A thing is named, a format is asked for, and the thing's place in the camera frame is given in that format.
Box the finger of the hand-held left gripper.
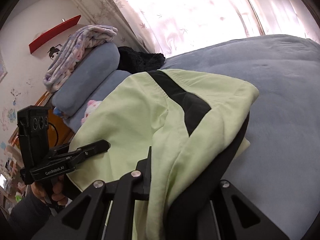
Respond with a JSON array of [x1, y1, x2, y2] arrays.
[[50, 149, 91, 167], [49, 140, 111, 159]]

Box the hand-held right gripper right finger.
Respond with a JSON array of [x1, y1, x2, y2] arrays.
[[200, 179, 289, 240]]

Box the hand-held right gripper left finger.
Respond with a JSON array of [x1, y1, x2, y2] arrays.
[[32, 146, 152, 240]]

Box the green and black jacket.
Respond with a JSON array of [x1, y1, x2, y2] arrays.
[[67, 69, 260, 240]]

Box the person's left forearm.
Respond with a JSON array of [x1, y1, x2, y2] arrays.
[[7, 196, 53, 235]]

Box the person's left hand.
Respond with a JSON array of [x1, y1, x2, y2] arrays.
[[31, 174, 68, 209]]

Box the orange wooden headboard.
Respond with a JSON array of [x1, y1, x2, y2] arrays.
[[7, 91, 75, 150]]

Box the pink and white plush toy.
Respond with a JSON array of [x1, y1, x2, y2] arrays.
[[80, 100, 103, 124]]

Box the cluttered shelf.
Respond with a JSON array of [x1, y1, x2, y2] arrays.
[[0, 130, 28, 208]]

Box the blue pillow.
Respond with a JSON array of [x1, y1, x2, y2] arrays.
[[62, 69, 132, 133], [51, 42, 120, 117]]

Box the folded floral blanket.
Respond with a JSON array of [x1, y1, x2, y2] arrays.
[[43, 24, 118, 93]]

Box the black knitted cloth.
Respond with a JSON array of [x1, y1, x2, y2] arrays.
[[117, 46, 166, 74]]

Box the blue bed blanket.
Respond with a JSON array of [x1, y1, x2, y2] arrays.
[[160, 34, 320, 240]]

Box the floral sheer curtain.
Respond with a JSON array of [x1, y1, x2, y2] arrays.
[[64, 0, 320, 58]]

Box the wall picture frame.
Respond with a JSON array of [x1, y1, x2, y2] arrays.
[[0, 52, 8, 83]]

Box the black wall sticker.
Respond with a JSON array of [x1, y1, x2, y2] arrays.
[[47, 44, 63, 60]]

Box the red wall shelf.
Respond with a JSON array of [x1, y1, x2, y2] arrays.
[[28, 14, 82, 55]]

